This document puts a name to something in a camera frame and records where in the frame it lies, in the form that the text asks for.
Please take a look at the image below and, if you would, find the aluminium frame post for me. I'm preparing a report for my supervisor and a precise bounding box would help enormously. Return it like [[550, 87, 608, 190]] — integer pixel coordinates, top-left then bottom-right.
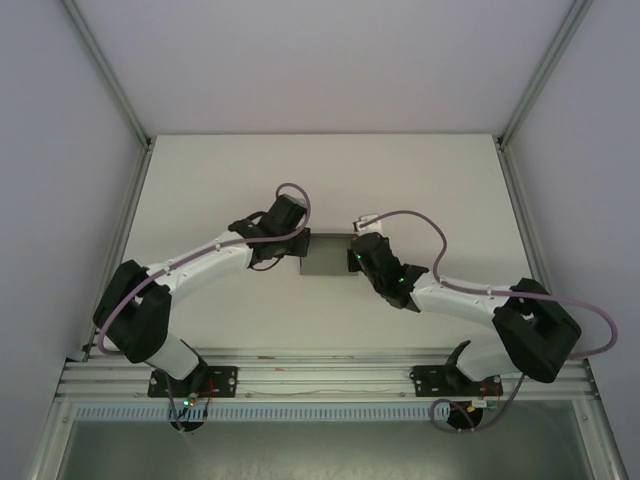
[[58, 0, 154, 151], [496, 0, 599, 151]]

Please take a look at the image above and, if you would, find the grey metal sheet panel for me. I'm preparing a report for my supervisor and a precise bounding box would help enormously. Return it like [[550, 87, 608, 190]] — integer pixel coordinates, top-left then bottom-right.
[[54, 418, 614, 480]]

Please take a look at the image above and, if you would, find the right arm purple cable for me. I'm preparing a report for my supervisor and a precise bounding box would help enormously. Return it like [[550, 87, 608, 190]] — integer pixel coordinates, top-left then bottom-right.
[[357, 209, 621, 434]]

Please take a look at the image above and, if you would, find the aluminium table side rail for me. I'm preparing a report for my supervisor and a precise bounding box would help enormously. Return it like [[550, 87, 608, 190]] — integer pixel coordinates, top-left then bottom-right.
[[79, 142, 155, 362], [494, 139, 594, 361]]

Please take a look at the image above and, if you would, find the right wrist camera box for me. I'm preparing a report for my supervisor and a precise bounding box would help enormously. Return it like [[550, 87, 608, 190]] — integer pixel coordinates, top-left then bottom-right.
[[353, 213, 384, 235]]

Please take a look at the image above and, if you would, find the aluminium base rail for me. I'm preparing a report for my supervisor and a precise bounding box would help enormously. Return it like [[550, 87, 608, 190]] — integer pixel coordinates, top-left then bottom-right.
[[53, 349, 600, 404]]

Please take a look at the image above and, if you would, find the black round cable grommet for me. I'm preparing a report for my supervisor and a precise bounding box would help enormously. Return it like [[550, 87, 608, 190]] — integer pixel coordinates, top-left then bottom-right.
[[169, 417, 206, 434], [446, 399, 484, 432]]

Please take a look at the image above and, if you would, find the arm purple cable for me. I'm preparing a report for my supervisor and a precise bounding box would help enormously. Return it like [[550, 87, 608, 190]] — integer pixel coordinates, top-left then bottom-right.
[[97, 182, 314, 436], [357, 209, 621, 434]]

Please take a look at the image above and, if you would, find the slotted grey cable duct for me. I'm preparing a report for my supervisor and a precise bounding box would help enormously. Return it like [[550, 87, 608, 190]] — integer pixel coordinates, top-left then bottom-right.
[[73, 403, 454, 422]]

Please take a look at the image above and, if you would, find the grey paper box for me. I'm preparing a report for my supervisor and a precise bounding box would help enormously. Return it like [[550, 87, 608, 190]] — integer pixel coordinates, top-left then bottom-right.
[[298, 230, 359, 277]]

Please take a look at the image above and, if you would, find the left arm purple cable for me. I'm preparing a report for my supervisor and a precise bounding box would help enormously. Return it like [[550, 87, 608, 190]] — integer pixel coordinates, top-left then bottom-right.
[[97, 182, 314, 436]]

